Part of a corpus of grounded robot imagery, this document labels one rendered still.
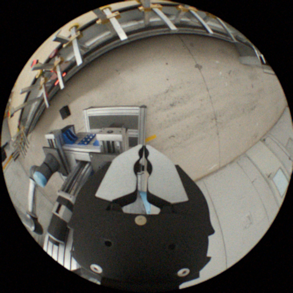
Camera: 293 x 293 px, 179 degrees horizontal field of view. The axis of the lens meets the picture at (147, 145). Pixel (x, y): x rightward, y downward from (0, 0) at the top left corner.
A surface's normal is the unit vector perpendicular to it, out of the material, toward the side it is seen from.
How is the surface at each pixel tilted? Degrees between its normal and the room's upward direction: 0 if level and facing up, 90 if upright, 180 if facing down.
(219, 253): 90
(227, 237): 90
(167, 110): 0
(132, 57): 0
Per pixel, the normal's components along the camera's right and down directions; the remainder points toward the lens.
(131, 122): 0.00, 0.50
